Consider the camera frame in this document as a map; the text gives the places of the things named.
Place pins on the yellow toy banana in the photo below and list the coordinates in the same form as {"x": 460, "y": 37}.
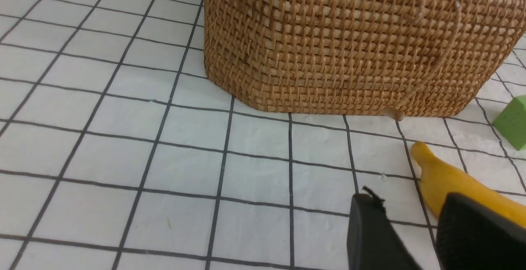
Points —
{"x": 439, "y": 178}

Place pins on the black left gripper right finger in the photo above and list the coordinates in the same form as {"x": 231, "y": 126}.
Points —
{"x": 471, "y": 236}

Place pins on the green foam cube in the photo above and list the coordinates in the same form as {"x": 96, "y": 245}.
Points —
{"x": 511, "y": 122}

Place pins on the woven wicker basket green lining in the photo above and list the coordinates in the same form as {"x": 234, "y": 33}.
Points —
{"x": 398, "y": 58}

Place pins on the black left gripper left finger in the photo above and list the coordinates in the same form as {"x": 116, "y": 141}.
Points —
{"x": 372, "y": 242}

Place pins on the white checkered tablecloth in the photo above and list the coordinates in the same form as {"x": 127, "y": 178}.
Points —
{"x": 117, "y": 153}

